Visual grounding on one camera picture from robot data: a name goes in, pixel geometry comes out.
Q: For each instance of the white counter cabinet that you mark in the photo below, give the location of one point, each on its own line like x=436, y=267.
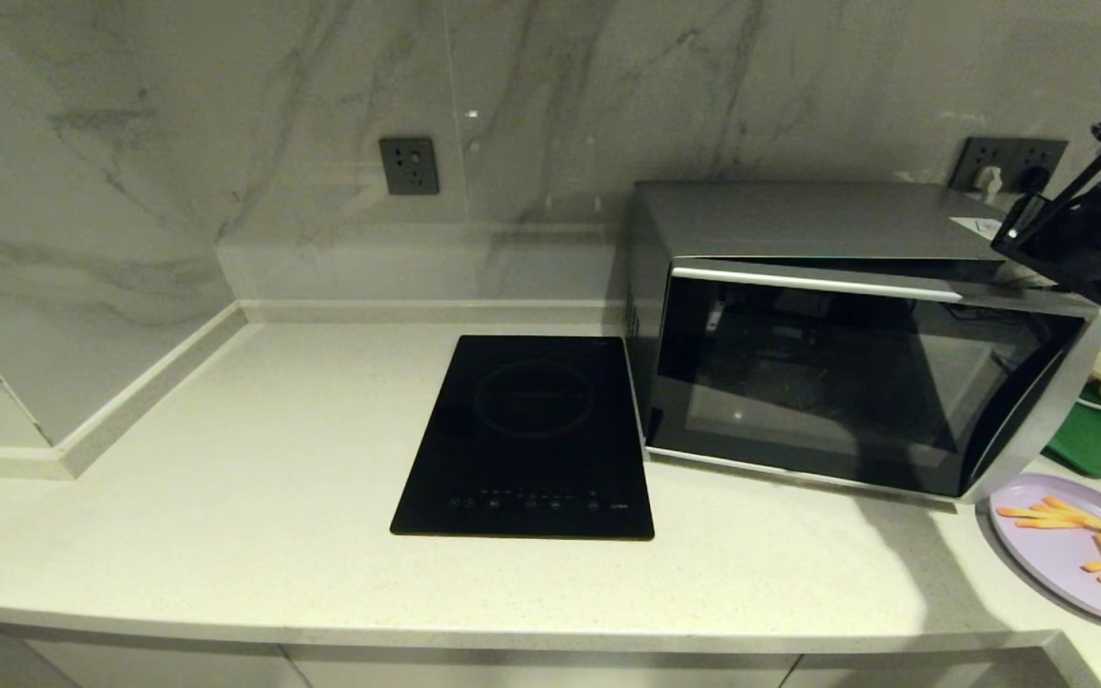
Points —
x=417, y=664

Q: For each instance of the white power plug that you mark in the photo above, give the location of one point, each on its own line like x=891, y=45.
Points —
x=989, y=182

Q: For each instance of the grey single wall socket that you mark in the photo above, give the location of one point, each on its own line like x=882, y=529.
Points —
x=408, y=164

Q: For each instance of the grey double wall socket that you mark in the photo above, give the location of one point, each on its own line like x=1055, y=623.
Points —
x=990, y=151

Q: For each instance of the silver microwave oven body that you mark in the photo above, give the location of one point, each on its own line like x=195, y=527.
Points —
x=799, y=215

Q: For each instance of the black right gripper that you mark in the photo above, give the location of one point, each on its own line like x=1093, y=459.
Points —
x=1057, y=244

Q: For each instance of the black power plug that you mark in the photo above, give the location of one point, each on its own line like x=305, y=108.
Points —
x=1034, y=178

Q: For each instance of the purple round plate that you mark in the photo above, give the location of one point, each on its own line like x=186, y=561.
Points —
x=1057, y=554

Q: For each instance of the black induction cooktop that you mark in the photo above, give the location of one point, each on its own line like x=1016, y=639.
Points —
x=522, y=430

